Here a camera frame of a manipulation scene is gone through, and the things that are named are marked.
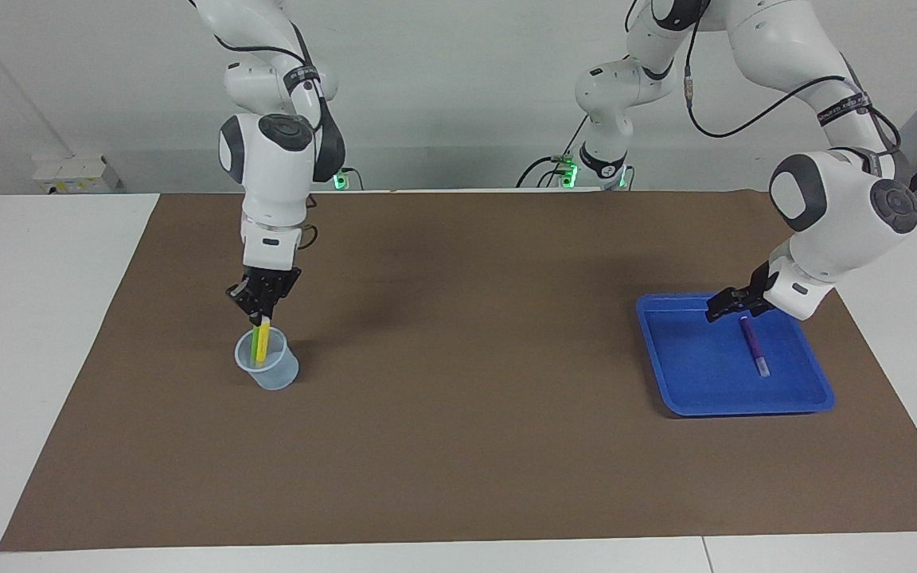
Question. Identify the blue plastic tray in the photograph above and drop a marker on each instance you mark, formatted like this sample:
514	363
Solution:
705	374

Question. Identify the brown table mat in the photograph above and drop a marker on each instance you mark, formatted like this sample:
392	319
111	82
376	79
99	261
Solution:
458	446

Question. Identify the translucent plastic cup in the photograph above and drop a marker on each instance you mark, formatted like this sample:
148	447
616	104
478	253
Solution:
277	378

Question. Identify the yellow pen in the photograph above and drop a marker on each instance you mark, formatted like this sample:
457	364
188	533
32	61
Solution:
262	342

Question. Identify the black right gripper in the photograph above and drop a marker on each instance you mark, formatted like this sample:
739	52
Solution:
267	286

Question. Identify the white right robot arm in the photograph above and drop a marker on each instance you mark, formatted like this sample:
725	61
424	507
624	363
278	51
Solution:
275	175

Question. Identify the white wall socket box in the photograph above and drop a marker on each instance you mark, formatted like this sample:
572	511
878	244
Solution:
76	175

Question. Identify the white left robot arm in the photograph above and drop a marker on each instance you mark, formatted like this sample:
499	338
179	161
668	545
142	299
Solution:
833	207

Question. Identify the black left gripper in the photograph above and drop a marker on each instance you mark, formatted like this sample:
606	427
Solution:
761	285

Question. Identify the purple pen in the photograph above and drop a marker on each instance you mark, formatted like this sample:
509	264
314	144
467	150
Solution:
753	346

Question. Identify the green pen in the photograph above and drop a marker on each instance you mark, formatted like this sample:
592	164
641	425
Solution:
255	346

